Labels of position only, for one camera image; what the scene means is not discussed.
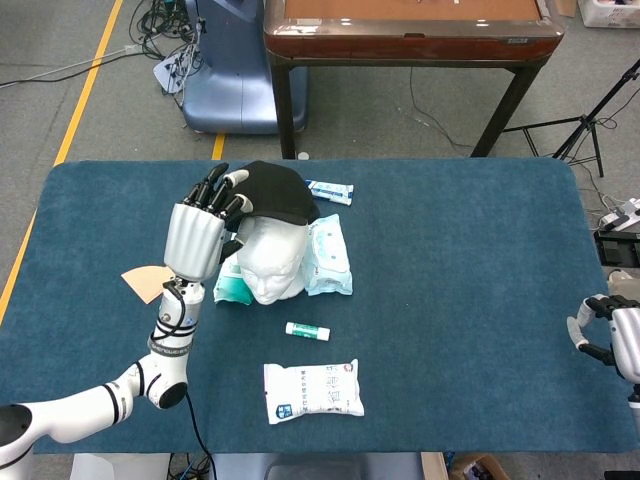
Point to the blue table mat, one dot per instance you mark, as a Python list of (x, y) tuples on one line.
[(450, 300)]

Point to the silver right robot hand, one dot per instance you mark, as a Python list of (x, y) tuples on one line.
[(627, 335)]

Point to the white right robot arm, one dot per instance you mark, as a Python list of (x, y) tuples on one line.
[(636, 405)]

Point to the green white glue stick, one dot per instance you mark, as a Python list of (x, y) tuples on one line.
[(307, 331)]

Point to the white disposable underwear package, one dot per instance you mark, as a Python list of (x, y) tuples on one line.
[(315, 392)]

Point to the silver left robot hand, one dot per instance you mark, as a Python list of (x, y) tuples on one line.
[(192, 240)]

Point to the black tripod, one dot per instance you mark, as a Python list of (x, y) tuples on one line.
[(582, 122)]

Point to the small blue white packet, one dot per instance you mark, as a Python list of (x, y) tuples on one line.
[(330, 192)]

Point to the beige paper piece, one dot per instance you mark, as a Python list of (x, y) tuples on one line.
[(145, 282)]

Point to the white foam mannequin head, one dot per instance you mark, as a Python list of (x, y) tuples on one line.
[(270, 260)]

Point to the white plastic crate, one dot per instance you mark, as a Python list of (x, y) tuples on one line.
[(610, 12)]

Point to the brown mahjong table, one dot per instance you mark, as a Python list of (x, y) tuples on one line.
[(415, 35)]

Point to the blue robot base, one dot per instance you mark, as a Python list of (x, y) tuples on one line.
[(230, 75)]

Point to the light blue wet wipes pack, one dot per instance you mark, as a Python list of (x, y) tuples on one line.
[(327, 255)]

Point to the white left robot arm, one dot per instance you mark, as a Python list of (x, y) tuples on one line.
[(170, 350)]

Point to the small open cardboard box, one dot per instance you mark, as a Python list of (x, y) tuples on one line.
[(475, 467)]

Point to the white power strip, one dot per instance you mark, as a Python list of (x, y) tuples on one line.
[(622, 215)]

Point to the black baseball cap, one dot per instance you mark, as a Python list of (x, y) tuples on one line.
[(275, 192)]

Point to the teal white tissue pack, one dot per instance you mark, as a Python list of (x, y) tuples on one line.
[(230, 285)]

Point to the black floor box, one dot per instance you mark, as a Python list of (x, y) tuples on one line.
[(617, 247)]

